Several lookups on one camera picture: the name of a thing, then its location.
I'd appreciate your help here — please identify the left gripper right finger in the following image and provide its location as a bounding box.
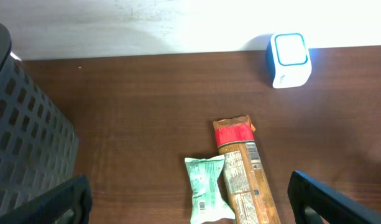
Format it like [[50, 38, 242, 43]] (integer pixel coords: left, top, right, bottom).
[[287, 170, 381, 224]]

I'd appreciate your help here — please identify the mint green snack pouch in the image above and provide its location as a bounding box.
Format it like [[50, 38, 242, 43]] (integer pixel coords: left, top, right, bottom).
[[184, 155, 235, 224]]

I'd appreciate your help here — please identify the orange pasta package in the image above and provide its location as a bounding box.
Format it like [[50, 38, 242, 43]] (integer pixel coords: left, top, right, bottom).
[[213, 115, 280, 224]]

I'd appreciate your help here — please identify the white barcode scanner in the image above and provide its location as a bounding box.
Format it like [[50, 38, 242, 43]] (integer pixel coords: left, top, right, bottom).
[[265, 32, 312, 89]]

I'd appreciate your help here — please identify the grey plastic mesh basket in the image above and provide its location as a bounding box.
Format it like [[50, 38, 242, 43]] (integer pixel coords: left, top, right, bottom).
[[0, 23, 79, 217]]

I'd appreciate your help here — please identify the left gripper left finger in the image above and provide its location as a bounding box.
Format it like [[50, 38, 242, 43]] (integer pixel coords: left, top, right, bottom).
[[0, 175, 93, 224]]

